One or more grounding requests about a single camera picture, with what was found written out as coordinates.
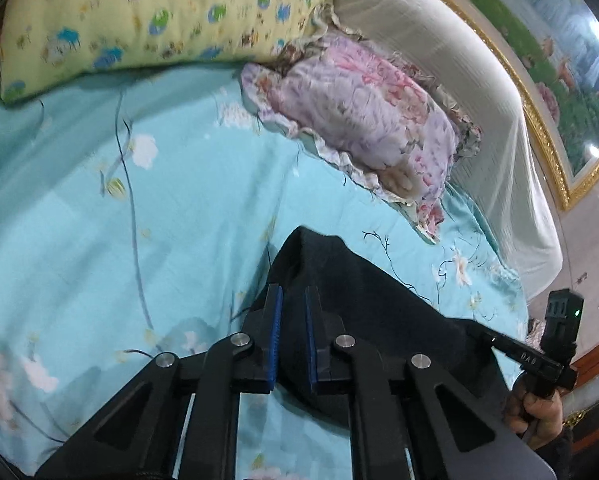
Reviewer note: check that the person's right hand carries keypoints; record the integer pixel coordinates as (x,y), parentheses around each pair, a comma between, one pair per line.
(539,412)

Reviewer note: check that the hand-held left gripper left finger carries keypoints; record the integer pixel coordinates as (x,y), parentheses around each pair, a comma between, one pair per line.
(276,336)

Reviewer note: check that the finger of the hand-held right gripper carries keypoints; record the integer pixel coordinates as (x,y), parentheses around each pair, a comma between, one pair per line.
(522,355)

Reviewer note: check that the person's right forearm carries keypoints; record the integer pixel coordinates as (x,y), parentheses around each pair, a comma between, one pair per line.
(554,452)

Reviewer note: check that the brown wooden furniture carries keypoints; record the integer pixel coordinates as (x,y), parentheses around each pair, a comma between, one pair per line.
(597,360)

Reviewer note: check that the gold framed landscape wall picture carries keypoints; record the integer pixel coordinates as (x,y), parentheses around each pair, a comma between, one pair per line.
(544,25)

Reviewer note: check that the pink floral ruffled pillow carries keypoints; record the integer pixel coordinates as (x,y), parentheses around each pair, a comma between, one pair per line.
(359,110)

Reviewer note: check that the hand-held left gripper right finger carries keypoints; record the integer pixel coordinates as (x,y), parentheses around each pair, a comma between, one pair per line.
(311,341)

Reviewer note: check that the black pants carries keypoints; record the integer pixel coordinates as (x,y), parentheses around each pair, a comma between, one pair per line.
(374,290)

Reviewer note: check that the turquoise floral bed sheet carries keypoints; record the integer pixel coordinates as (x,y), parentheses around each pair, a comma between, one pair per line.
(79,220)

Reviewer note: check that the yellow cartoon print pillow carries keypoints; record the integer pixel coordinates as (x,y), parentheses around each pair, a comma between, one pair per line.
(144,15)

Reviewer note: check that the white padded headboard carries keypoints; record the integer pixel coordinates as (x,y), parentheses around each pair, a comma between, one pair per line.
(459,60)

